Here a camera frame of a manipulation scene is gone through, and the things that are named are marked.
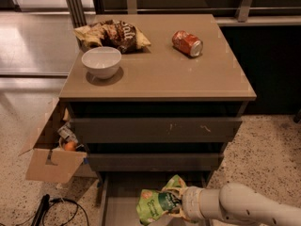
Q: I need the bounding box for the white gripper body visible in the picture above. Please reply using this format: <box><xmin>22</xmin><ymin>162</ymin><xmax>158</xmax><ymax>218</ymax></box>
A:
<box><xmin>182</xmin><ymin>186</ymin><xmax>204</xmax><ymax>221</ymax></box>

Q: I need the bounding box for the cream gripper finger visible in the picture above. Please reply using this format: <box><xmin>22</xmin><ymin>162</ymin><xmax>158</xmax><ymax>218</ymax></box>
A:
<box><xmin>168</xmin><ymin>209</ymin><xmax>186</xmax><ymax>219</ymax></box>
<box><xmin>162</xmin><ymin>186</ymin><xmax>188</xmax><ymax>202</ymax></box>

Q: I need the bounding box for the green rice chip bag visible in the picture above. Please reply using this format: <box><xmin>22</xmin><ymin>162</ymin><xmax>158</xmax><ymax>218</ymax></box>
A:
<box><xmin>136</xmin><ymin>175</ymin><xmax>187</xmax><ymax>226</ymax></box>

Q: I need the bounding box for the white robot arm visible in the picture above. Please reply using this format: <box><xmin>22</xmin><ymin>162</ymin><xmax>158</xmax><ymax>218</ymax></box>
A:
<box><xmin>164</xmin><ymin>183</ymin><xmax>301</xmax><ymax>226</ymax></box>

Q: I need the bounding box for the open bottom drawer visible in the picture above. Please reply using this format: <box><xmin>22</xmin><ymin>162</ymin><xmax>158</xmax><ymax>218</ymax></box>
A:
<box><xmin>98</xmin><ymin>172</ymin><xmax>212</xmax><ymax>226</ymax></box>

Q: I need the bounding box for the middle grey drawer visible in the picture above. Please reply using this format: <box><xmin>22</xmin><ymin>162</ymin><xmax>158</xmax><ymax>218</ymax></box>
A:
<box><xmin>87</xmin><ymin>153</ymin><xmax>224</xmax><ymax>171</ymax></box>

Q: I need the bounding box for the grey drawer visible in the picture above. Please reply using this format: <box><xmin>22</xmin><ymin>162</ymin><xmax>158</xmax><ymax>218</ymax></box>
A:
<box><xmin>71</xmin><ymin>118</ymin><xmax>242</xmax><ymax>143</ymax></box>
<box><xmin>87</xmin><ymin>153</ymin><xmax>224</xmax><ymax>171</ymax></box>

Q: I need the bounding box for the grey drawer cabinet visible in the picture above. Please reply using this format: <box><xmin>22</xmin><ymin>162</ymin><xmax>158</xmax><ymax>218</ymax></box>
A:
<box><xmin>58</xmin><ymin>13</ymin><xmax>258</xmax><ymax>181</ymax></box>

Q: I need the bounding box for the top grey drawer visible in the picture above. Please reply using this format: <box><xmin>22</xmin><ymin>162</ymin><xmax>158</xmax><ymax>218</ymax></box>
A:
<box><xmin>71</xmin><ymin>118</ymin><xmax>242</xmax><ymax>143</ymax></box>

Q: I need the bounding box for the brown salt chip bag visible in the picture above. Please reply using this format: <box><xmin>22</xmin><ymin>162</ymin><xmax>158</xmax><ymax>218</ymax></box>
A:
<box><xmin>74</xmin><ymin>20</ymin><xmax>151</xmax><ymax>54</ymax></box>

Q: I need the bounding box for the orange fruit in box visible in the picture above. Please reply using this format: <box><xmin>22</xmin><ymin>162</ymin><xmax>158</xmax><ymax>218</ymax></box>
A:
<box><xmin>64</xmin><ymin>141</ymin><xmax>77</xmax><ymax>152</ymax></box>

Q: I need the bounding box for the small grey packet in box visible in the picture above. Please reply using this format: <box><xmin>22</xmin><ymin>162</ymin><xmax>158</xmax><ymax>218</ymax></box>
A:
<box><xmin>57</xmin><ymin>125</ymin><xmax>78</xmax><ymax>143</ymax></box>

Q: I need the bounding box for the black bar on floor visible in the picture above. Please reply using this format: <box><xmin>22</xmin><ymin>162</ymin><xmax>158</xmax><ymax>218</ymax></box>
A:
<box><xmin>31</xmin><ymin>194</ymin><xmax>50</xmax><ymax>226</ymax></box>

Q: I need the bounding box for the open cardboard box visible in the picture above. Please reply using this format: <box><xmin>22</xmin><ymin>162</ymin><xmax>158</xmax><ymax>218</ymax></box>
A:
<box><xmin>20</xmin><ymin>98</ymin><xmax>96</xmax><ymax>184</ymax></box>

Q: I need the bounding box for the orange soda can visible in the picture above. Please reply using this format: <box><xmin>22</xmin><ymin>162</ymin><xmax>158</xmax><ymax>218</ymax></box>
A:
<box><xmin>172</xmin><ymin>30</ymin><xmax>203</xmax><ymax>57</ymax></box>

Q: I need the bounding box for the white ceramic bowl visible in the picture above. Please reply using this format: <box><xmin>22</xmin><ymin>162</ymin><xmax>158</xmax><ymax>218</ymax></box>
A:
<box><xmin>82</xmin><ymin>47</ymin><xmax>121</xmax><ymax>79</ymax></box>

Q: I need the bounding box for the black cable on floor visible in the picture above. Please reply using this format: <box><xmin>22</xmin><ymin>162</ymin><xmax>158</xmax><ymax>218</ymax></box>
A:
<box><xmin>0</xmin><ymin>197</ymin><xmax>90</xmax><ymax>226</ymax></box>

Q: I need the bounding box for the metal railing frame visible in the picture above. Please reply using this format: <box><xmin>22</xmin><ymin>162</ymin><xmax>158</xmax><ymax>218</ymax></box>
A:
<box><xmin>66</xmin><ymin>0</ymin><xmax>301</xmax><ymax>26</ymax></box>

